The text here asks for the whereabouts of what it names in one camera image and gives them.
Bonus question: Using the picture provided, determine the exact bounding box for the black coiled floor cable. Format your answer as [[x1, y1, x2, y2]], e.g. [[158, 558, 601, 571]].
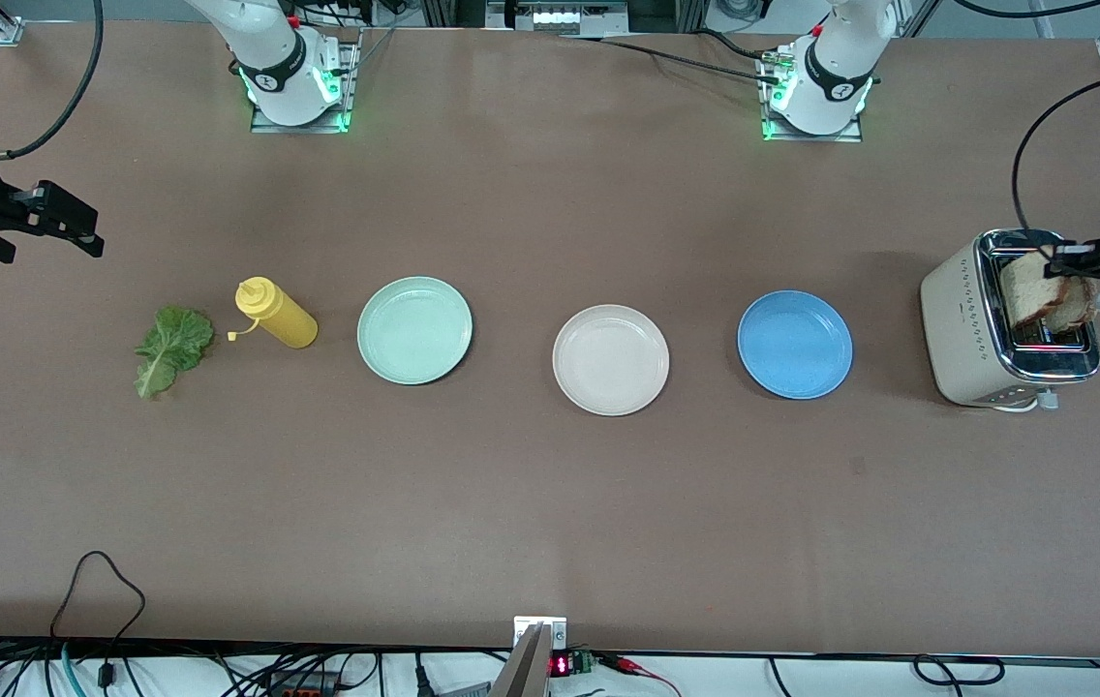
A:
[[913, 655, 1006, 687]]

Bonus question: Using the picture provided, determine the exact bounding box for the red clip wire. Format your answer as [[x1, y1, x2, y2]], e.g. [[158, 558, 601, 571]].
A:
[[598, 653, 682, 697]]

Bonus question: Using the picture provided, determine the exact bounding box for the beige plate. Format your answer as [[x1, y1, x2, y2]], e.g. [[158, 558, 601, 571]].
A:
[[552, 304, 671, 417]]

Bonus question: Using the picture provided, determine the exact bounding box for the silver camera mount bracket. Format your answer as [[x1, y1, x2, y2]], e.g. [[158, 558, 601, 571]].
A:
[[513, 616, 568, 652]]

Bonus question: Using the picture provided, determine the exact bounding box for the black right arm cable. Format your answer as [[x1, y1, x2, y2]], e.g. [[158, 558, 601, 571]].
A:
[[0, 0, 106, 161]]

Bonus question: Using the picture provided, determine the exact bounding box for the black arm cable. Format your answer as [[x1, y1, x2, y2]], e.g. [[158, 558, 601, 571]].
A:
[[0, 0, 106, 161], [952, 0, 1100, 255]]

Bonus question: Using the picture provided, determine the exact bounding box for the grey camera mount bar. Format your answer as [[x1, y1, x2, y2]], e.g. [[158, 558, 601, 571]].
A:
[[490, 623, 552, 697]]

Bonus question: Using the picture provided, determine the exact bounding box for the beige chrome toaster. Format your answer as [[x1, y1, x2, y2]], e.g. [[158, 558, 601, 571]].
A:
[[920, 228, 1100, 413]]

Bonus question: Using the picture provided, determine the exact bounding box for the black base power cable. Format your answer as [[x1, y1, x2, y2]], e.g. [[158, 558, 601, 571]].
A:
[[560, 32, 788, 88]]

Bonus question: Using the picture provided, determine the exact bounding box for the blue plate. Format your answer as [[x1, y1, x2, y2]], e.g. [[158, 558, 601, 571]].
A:
[[737, 290, 854, 400]]

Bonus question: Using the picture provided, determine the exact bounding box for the yellow squeeze bottle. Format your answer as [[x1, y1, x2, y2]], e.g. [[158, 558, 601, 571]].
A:
[[228, 277, 320, 349]]

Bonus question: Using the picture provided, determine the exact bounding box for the white lit power unit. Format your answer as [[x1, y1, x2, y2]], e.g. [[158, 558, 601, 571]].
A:
[[485, 0, 630, 36]]

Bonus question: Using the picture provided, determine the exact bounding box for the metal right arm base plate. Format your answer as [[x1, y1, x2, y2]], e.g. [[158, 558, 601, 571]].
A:
[[250, 27, 362, 135]]

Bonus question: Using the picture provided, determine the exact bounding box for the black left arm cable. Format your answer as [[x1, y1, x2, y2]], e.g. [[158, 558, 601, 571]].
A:
[[952, 0, 1100, 255]]

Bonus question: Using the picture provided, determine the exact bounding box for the black looped table cable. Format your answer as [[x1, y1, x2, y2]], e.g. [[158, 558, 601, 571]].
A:
[[48, 551, 147, 690]]

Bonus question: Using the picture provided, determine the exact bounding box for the light green plate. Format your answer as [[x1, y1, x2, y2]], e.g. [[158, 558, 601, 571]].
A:
[[357, 277, 474, 386]]

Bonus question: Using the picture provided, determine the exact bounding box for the green lettuce leaf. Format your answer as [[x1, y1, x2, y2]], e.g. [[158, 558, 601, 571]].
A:
[[134, 306, 216, 400]]

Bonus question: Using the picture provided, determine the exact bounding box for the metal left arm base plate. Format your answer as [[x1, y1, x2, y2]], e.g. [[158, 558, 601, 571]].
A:
[[758, 53, 863, 143]]

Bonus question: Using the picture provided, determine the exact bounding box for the bread slice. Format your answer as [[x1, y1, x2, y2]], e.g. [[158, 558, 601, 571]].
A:
[[999, 250, 1072, 331], [1058, 276, 1096, 328]]

